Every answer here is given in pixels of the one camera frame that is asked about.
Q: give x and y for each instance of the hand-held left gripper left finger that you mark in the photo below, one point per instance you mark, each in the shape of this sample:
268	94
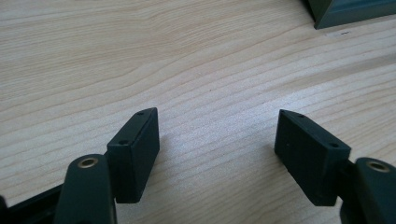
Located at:
134	161

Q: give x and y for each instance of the dark green box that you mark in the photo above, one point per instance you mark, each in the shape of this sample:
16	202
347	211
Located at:
348	11

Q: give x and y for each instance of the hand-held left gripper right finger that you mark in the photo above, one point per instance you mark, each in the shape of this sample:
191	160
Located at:
314	161

